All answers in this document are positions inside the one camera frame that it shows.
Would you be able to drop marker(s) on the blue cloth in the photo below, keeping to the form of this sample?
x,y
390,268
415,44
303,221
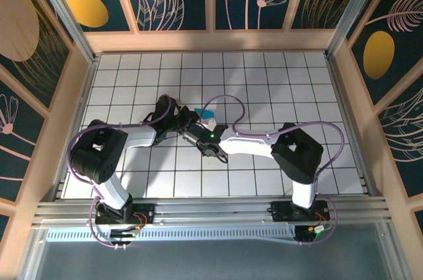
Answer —
x,y
205,114

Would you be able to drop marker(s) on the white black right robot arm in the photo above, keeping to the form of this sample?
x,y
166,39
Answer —
x,y
297,154

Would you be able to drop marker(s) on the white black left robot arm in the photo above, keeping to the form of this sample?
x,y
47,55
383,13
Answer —
x,y
99,154

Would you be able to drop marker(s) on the white grid board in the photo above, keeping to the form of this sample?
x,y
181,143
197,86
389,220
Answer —
x,y
165,68

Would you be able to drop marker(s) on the black electronics box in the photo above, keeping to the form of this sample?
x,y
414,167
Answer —
x,y
307,232
124,233

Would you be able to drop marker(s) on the aluminium mounting rail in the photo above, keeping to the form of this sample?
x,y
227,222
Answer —
x,y
215,214

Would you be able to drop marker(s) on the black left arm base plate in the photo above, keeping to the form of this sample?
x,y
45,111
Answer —
x,y
147,210

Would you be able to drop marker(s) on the aluminium side rail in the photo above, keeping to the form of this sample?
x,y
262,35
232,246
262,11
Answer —
x,y
343,101
75,128

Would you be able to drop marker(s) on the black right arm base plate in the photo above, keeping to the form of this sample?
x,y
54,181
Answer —
x,y
281,212

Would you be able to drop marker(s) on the aluminium corner post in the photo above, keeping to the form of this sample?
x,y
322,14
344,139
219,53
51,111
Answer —
x,y
354,12
66,12

